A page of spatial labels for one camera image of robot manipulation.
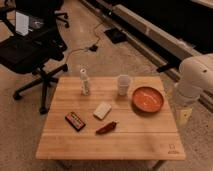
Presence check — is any orange ceramic bowl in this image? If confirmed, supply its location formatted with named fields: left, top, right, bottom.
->
left=132, top=87, right=164, bottom=113

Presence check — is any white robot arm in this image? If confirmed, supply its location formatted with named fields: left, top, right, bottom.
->
left=173, top=53, right=213, bottom=106

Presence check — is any translucent plastic cup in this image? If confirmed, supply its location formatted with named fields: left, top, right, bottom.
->
left=117, top=75, right=131, bottom=96

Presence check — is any small clear bottle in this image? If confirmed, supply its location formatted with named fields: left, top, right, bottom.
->
left=80, top=68, right=90, bottom=96

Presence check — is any white soap bar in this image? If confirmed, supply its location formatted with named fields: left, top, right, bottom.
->
left=93, top=102, right=111, bottom=120

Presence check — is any black power adapter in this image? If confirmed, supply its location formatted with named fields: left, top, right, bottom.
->
left=89, top=45, right=98, bottom=52

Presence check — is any red chili pepper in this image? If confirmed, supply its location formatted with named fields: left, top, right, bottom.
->
left=96, top=122, right=117, bottom=135

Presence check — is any red black small box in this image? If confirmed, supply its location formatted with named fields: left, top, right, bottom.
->
left=65, top=112, right=86, bottom=131

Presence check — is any black floor mat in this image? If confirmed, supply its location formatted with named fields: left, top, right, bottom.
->
left=105, top=28, right=126, bottom=44

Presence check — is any black office chair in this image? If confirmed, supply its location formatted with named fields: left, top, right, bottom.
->
left=0, top=7, right=68, bottom=114

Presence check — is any white paper sheet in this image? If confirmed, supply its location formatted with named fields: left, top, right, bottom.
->
left=15, top=11, right=29, bottom=36

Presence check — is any grey floor cable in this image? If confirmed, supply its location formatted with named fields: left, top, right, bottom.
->
left=65, top=23, right=106, bottom=65

